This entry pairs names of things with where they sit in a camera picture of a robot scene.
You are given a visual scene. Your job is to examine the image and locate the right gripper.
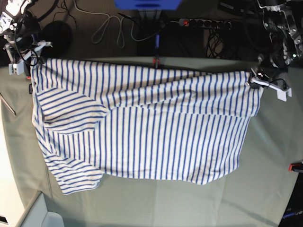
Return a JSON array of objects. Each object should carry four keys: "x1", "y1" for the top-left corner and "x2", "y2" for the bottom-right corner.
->
[{"x1": 4, "y1": 35, "x2": 53, "y2": 68}]

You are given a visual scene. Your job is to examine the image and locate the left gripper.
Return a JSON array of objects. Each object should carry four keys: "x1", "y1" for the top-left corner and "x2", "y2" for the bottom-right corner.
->
[{"x1": 246, "y1": 54, "x2": 291, "y2": 91}]

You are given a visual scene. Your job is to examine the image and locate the blue white striped t-shirt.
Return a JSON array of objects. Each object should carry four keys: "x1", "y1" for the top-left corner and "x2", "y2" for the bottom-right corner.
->
[{"x1": 30, "y1": 59, "x2": 263, "y2": 195}]

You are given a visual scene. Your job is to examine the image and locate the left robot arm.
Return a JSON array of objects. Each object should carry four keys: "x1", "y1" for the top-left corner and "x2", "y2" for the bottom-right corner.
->
[{"x1": 243, "y1": 0, "x2": 303, "y2": 93}]

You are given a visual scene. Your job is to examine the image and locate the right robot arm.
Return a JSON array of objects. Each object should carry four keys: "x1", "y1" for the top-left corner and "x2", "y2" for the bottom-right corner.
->
[{"x1": 0, "y1": 0, "x2": 58, "y2": 67}]

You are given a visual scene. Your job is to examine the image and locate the black round stand base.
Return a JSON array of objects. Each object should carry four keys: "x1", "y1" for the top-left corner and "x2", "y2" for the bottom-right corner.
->
[{"x1": 40, "y1": 21, "x2": 72, "y2": 58}]

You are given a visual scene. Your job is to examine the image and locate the metal rod on table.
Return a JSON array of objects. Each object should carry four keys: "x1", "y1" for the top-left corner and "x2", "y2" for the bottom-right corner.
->
[{"x1": 0, "y1": 93, "x2": 17, "y2": 117}]

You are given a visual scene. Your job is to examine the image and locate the white power strip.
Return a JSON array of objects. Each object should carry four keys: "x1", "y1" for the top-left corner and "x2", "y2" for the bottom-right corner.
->
[{"x1": 178, "y1": 18, "x2": 232, "y2": 30}]

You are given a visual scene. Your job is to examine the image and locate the red black clamp right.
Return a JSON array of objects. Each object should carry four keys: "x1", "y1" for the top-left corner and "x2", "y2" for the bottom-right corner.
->
[{"x1": 288, "y1": 162, "x2": 303, "y2": 173}]

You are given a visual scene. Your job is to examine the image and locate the red black clamp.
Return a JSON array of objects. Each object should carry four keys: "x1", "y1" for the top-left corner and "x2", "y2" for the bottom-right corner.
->
[
  {"x1": 288, "y1": 162, "x2": 303, "y2": 173},
  {"x1": 153, "y1": 34, "x2": 160, "y2": 69}
]

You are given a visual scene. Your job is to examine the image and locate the red black clamp middle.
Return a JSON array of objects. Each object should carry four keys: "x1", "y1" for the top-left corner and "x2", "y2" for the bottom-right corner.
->
[{"x1": 153, "y1": 34, "x2": 160, "y2": 69}]

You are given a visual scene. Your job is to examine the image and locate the green table cloth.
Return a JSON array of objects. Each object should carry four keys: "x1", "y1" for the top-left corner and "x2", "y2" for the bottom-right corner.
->
[{"x1": 0, "y1": 66, "x2": 303, "y2": 227}]

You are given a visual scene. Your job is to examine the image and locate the white plastic bin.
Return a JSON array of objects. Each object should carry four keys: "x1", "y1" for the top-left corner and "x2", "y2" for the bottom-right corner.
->
[{"x1": 16, "y1": 191, "x2": 65, "y2": 227}]

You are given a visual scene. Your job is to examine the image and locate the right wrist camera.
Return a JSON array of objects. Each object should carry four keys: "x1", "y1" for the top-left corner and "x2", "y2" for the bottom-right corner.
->
[{"x1": 8, "y1": 62, "x2": 24, "y2": 75}]

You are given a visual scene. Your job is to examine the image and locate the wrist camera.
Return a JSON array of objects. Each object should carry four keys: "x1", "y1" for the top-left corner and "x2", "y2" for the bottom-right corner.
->
[
  {"x1": 8, "y1": 62, "x2": 24, "y2": 75},
  {"x1": 276, "y1": 87, "x2": 292, "y2": 102}
]

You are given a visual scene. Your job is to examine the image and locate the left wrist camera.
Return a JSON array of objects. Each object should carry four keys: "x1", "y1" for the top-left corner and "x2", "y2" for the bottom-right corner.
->
[{"x1": 276, "y1": 87, "x2": 292, "y2": 102}]

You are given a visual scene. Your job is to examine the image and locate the grey looped cable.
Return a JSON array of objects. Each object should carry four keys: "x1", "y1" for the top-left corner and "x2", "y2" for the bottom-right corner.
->
[{"x1": 73, "y1": 0, "x2": 133, "y2": 49}]

